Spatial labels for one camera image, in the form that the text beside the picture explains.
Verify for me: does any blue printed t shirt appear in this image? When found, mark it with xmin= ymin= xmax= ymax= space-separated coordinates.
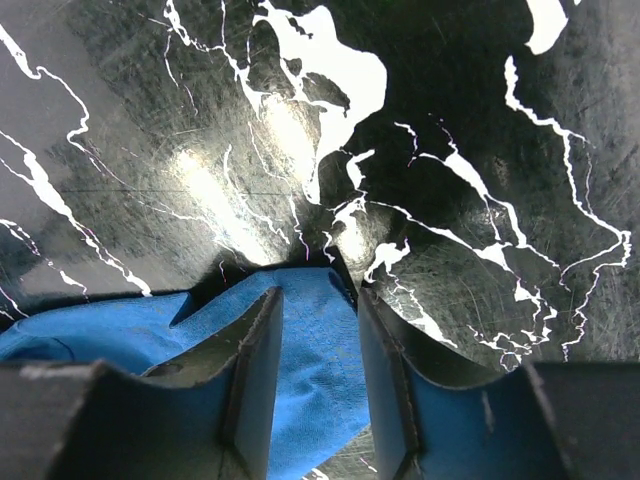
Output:
xmin=1 ymin=268 xmax=369 ymax=479

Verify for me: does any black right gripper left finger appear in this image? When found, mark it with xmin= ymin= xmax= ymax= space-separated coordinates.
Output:
xmin=1 ymin=288 xmax=283 ymax=479

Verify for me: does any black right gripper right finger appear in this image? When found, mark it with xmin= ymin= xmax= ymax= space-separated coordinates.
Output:
xmin=358 ymin=289 xmax=639 ymax=479

